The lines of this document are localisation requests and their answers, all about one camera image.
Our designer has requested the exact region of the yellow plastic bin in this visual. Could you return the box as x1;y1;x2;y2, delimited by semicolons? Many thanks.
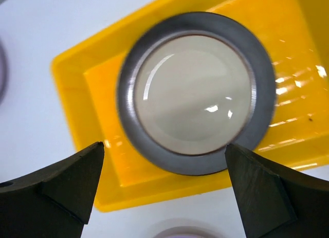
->
52;0;328;212

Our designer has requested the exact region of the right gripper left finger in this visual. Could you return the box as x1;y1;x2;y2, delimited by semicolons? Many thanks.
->
1;142;104;237

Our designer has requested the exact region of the dark-rimmed plate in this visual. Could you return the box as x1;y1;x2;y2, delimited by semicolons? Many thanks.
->
0;41;8;103
117;12;276;176

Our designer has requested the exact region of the purple plate front right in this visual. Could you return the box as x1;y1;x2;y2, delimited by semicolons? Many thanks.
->
154;227;209;238

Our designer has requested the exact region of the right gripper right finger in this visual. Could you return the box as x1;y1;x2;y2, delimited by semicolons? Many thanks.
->
225;144;328;237

